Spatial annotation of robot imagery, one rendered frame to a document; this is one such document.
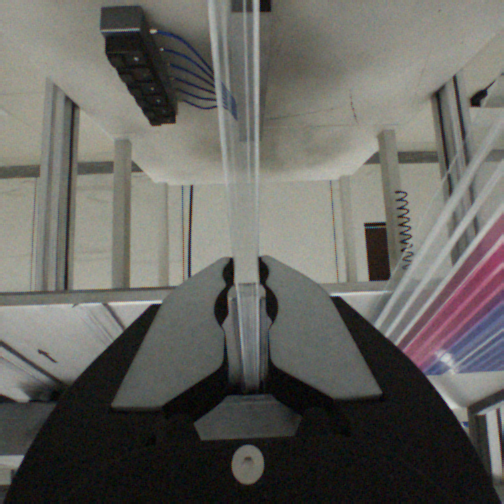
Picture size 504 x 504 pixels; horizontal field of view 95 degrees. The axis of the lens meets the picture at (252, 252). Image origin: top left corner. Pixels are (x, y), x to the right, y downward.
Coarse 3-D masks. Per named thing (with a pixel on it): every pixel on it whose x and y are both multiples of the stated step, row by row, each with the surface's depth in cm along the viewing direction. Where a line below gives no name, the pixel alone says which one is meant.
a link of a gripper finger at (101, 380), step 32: (128, 352) 7; (96, 384) 6; (64, 416) 5; (96, 416) 5; (128, 416) 5; (160, 416) 6; (32, 448) 5; (64, 448) 5; (96, 448) 5; (128, 448) 5; (32, 480) 4; (64, 480) 4
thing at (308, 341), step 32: (288, 288) 10; (320, 288) 9; (288, 320) 8; (320, 320) 8; (288, 352) 7; (320, 352) 7; (352, 352) 7; (288, 384) 6; (320, 384) 6; (352, 384) 6
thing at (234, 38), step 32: (224, 0) 6; (256, 0) 6; (224, 32) 6; (256, 32) 7; (224, 64) 7; (256, 64) 7; (224, 96) 8; (256, 96) 8; (224, 128) 8; (256, 128) 8; (224, 160) 9; (256, 160) 9; (256, 192) 10; (256, 224) 11; (256, 256) 12; (256, 288) 14; (256, 320) 16; (256, 352) 19; (256, 384) 24
